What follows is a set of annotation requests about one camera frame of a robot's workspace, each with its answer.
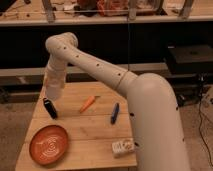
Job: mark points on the black eraser block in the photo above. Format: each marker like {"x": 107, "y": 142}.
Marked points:
{"x": 50, "y": 108}

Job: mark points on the wooden shelf with clutter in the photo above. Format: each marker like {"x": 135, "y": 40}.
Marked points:
{"x": 68, "y": 12}

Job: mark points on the black box on shelf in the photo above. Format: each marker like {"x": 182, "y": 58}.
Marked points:
{"x": 195, "y": 59}

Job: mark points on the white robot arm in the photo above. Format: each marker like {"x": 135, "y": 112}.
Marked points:
{"x": 154, "y": 114}

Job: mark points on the orange toy carrot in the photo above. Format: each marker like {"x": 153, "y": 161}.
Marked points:
{"x": 88, "y": 103}

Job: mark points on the blue marker pen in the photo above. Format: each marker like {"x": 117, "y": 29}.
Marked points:
{"x": 115, "y": 113}

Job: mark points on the orange ceramic plate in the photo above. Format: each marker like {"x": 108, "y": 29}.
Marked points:
{"x": 49, "y": 144}

